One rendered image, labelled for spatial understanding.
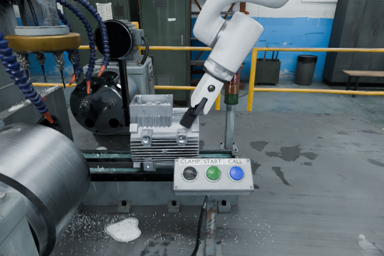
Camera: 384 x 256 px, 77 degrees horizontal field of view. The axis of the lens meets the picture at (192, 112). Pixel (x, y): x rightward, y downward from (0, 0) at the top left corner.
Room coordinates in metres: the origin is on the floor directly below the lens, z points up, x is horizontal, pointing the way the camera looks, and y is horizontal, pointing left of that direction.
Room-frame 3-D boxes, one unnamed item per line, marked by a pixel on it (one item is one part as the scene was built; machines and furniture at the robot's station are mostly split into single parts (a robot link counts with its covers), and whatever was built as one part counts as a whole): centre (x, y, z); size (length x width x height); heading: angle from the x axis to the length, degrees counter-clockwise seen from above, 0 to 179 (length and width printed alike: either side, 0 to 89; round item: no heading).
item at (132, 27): (1.34, 0.34, 1.16); 0.33 x 0.26 x 0.42; 0
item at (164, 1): (3.95, 0.39, 0.98); 0.72 x 0.49 x 1.96; 85
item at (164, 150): (0.70, 0.08, 1.01); 0.20 x 0.19 x 0.19; 91
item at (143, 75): (1.30, 0.37, 0.99); 0.35 x 0.31 x 0.37; 0
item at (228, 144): (1.00, -0.17, 1.01); 0.08 x 0.08 x 0.42; 0
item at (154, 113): (0.70, 0.12, 1.11); 0.12 x 0.11 x 0.07; 91
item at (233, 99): (1.00, -0.17, 1.05); 0.06 x 0.06 x 0.04
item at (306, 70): (5.17, -2.43, 0.30); 0.39 x 0.39 x 0.60
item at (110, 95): (1.03, 0.37, 1.04); 0.41 x 0.25 x 0.25; 0
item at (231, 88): (1.00, -0.17, 1.10); 0.06 x 0.06 x 0.04
